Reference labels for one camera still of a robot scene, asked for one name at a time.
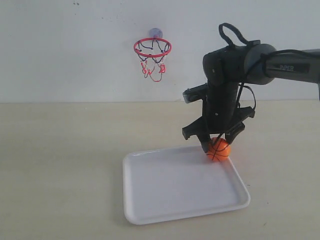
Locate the white rectangular plastic tray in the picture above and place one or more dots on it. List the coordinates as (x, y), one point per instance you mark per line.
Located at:
(177, 183)

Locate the clear suction cup mount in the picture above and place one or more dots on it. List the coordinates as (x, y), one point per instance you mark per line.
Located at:
(155, 33)

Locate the small orange toy basketball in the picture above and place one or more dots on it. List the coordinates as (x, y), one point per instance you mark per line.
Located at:
(219, 150)

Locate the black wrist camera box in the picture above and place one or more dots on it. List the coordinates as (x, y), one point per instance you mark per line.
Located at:
(196, 93)

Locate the hoop net, black white red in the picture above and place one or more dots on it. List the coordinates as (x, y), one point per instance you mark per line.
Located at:
(152, 53)

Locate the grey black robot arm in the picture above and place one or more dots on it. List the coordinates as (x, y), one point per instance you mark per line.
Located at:
(232, 68)

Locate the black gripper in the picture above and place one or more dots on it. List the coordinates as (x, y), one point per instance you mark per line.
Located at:
(221, 114)

